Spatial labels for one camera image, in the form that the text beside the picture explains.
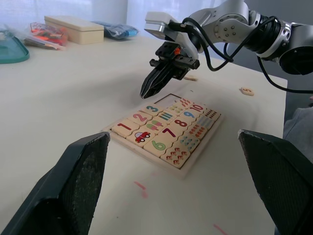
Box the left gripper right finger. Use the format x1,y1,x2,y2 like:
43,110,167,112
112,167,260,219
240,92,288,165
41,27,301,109
237,129,313,235

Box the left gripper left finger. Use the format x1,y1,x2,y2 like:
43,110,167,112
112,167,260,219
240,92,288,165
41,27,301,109
0,131,111,235

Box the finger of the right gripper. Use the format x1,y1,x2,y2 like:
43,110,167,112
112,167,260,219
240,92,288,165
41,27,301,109
139,67,165,99
149,67,178,97

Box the wooden tile teal number 3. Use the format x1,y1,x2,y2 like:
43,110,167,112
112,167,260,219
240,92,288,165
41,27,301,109
141,104,164,117

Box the wooden tile pink number 2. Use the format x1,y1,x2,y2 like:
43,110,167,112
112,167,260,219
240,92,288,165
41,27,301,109
127,110,152,127

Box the wooden tile red number 10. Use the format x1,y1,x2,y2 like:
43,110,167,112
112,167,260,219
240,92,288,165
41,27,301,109
187,102,208,113

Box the wooden tile blue number 9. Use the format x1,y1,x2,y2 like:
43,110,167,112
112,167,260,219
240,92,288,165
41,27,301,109
179,109,203,120

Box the wooden tile red number 8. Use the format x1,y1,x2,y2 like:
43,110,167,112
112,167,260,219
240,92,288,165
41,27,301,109
171,116,196,130

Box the wooden tile red number 1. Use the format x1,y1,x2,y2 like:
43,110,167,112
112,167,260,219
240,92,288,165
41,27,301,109
111,119,140,138

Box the wooden tile red number 7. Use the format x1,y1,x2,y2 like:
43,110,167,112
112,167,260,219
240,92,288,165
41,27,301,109
157,124,186,141

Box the wooden tile green number 6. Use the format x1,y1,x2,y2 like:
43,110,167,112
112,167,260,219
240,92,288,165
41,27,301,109
143,136,177,157

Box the wooden number puzzle board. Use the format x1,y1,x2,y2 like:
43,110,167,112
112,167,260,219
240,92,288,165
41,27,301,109
101,93,224,181

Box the wooden tile five orange carrots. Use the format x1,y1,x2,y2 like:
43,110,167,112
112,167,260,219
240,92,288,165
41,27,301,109
177,97,196,107

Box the wooden tile four small pictures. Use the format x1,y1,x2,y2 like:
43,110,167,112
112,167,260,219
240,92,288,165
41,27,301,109
166,102,190,115

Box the wooden tile three green bars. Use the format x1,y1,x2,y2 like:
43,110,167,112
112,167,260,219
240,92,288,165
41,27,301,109
156,110,180,123

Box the wooden tile two popsicles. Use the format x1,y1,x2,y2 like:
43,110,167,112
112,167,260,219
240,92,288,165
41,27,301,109
140,118,171,134

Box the wooden tile red car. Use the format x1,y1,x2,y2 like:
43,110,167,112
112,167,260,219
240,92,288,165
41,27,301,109
126,128,158,147

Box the wooden tile ten black dots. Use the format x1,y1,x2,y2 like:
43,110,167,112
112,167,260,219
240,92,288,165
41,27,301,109
201,109,221,120

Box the person's grey trouser leg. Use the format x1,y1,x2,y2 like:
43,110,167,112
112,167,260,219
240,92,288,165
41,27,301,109
283,107,313,164

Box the wooden tile nine blue pictures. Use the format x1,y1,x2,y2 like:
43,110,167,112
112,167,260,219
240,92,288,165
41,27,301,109
195,115,216,128

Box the wooden tile eight orange pictures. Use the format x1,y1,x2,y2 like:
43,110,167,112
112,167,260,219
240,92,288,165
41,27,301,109
187,123,208,140

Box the blue package in plastic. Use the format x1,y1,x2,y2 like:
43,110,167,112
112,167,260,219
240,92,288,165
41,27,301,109
92,21,139,39

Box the wooden tile seven blue pictures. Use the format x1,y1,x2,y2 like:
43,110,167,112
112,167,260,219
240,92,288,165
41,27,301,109
176,135,200,152

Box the wooden tile six mushrooms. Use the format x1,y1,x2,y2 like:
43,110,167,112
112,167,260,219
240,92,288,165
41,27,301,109
160,146,191,169

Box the beige lidded box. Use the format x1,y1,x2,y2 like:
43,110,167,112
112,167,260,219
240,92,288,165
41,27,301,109
44,15,105,46

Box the bag of colourful plastic pieces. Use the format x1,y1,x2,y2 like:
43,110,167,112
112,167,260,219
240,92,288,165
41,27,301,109
23,22,68,51

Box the teal plastic tray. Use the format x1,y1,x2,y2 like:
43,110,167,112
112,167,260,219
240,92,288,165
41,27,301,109
0,29,30,65

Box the clear plastic bag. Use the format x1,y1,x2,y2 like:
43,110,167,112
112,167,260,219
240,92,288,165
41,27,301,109
0,23,18,42

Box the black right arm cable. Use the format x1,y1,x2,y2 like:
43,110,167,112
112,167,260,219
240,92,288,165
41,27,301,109
180,16,313,94

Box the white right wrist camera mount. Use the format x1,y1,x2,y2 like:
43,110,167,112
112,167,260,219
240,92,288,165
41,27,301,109
143,11,199,61

